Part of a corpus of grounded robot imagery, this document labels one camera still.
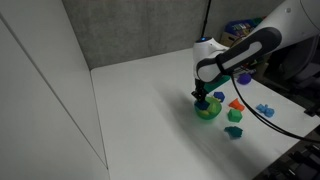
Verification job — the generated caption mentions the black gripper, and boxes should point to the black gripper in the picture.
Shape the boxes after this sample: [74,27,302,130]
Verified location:
[191,77,209,104]

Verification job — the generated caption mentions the blue block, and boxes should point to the blue block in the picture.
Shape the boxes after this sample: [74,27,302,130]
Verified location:
[194,99,211,112]

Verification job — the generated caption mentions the green bowl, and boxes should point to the green bowl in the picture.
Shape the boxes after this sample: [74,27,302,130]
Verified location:
[193,95,223,121]

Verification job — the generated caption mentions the green block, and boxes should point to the green block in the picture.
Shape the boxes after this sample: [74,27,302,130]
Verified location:
[226,108,244,124]

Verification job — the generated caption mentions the yellow toy piece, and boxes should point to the yellow toy piece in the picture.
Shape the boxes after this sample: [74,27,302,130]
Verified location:
[199,102,218,117]

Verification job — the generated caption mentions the orange toy figure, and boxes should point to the orange toy figure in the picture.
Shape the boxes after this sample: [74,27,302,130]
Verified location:
[228,97,246,112]

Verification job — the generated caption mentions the teal toy figure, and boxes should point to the teal toy figure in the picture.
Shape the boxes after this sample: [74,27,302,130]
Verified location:
[223,125,244,140]

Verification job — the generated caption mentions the purple ball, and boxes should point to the purple ball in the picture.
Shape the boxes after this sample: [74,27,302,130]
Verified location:
[236,72,253,86]

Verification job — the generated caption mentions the cardboard box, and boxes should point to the cardboard box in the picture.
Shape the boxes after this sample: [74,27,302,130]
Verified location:
[219,31,241,48]

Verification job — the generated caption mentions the light blue toy figure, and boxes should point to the light blue toy figure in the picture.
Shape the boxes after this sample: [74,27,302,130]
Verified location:
[255,103,276,119]

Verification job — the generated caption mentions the black tripod stand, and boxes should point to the black tripod stand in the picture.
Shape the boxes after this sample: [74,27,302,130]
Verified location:
[199,0,213,39]

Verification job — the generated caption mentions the colourful toy box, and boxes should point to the colourful toy box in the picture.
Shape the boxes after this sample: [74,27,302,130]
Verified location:
[224,16,268,38]

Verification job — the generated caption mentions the green wrist camera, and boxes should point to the green wrist camera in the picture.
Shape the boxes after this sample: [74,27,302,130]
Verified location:
[202,74,232,95]

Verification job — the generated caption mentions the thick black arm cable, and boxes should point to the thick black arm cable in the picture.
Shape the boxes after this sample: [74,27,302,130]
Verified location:
[230,74,320,145]

